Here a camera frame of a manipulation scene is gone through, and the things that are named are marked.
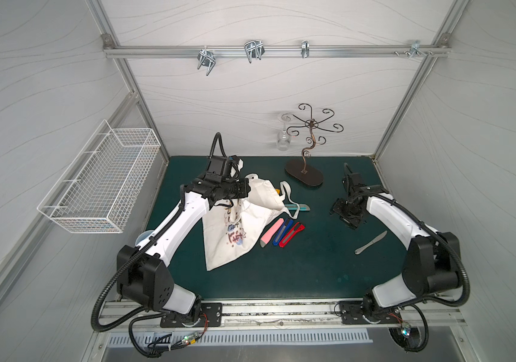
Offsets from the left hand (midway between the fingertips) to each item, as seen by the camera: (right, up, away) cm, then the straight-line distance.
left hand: (252, 188), depth 80 cm
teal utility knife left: (+18, -9, +19) cm, 27 cm away
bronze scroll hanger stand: (+28, +4, +31) cm, 42 cm away
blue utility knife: (+12, -19, +13) cm, 26 cm away
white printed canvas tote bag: (-8, -16, +8) cm, 19 cm away
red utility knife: (+18, -17, +13) cm, 28 cm away
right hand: (+34, -11, +8) cm, 37 cm away
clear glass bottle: (+13, +21, +20) cm, 32 cm away
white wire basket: (-47, +1, -11) cm, 48 cm away
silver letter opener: (+51, -21, +10) cm, 56 cm away
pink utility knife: (+6, -20, +11) cm, 24 cm away
